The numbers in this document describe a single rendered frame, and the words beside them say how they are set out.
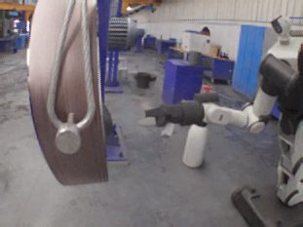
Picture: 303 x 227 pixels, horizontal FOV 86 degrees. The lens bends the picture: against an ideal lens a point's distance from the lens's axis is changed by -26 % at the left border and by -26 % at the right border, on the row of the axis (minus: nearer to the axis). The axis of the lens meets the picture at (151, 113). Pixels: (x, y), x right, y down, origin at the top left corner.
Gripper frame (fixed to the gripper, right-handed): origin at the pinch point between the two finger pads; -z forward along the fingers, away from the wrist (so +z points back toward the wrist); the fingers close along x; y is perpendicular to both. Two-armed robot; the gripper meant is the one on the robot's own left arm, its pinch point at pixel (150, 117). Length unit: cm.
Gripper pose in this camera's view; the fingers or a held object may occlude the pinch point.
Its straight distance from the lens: 71.7
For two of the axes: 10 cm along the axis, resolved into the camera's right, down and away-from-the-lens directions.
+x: 2.3, -3.0, -9.3
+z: 9.6, -1.1, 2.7
